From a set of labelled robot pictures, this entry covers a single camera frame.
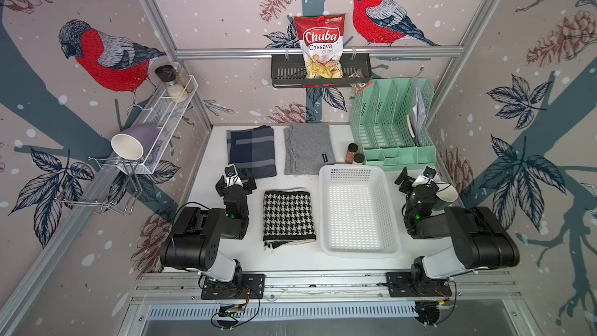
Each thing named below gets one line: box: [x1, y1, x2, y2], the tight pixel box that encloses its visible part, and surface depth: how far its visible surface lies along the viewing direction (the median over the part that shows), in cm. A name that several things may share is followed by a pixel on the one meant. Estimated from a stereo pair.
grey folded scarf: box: [283, 123, 336, 175], surface depth 109 cm
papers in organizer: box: [406, 77, 427, 147], surface depth 94 cm
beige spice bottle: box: [353, 152, 365, 165], surface depth 97 cm
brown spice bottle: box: [345, 142, 359, 165], surface depth 102 cm
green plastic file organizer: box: [349, 77, 437, 172], surface depth 106 cm
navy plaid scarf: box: [226, 125, 277, 180], surface depth 110 cm
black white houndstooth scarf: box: [262, 187, 317, 249], surface depth 85 cm
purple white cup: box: [110, 123, 160, 161], surface depth 64 cm
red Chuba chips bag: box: [293, 13, 346, 80], surface depth 84 cm
